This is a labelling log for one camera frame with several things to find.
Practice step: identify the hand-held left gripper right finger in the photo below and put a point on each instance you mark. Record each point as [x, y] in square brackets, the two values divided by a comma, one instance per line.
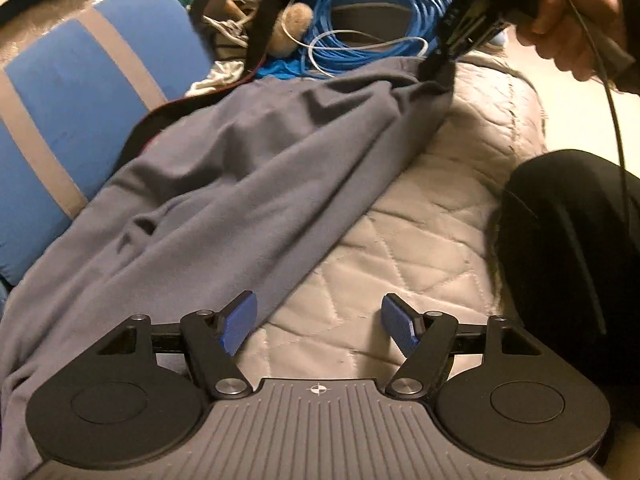
[400, 322]

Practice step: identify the beige quilted bedspread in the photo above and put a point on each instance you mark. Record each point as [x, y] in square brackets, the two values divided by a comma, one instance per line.
[425, 210]

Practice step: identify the tan plush toy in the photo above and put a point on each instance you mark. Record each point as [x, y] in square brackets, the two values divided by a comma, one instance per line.
[292, 25]

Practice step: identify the bag of clutter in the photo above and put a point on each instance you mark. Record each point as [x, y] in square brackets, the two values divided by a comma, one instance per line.
[232, 10]

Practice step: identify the person's right hand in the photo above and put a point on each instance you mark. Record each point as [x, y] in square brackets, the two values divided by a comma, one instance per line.
[580, 30]

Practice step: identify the blue grey-striped pillow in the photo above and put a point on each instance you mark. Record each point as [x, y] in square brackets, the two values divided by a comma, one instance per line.
[60, 110]

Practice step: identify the grey fleece cloth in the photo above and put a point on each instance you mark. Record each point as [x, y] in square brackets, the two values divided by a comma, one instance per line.
[225, 185]

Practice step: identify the white crumpled cloth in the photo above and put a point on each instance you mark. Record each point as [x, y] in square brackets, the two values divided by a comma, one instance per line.
[220, 77]

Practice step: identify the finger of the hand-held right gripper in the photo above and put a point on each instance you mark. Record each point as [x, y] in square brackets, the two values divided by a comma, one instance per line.
[439, 69]

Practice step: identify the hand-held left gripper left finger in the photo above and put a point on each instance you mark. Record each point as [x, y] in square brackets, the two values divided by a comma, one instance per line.
[239, 322]

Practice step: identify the person's dark clothed body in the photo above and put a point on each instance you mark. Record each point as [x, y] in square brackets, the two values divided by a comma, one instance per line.
[570, 260]

